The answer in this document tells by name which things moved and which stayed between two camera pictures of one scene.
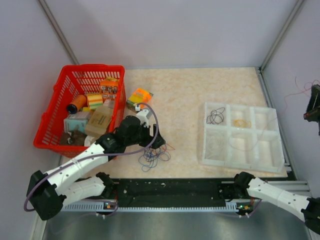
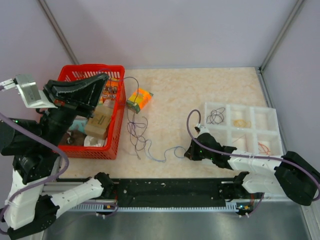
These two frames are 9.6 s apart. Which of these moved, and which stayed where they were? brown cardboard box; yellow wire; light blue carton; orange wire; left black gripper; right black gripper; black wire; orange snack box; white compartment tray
Moved: left black gripper; orange wire; right black gripper
Stayed: white compartment tray; yellow wire; light blue carton; black wire; orange snack box; brown cardboard box
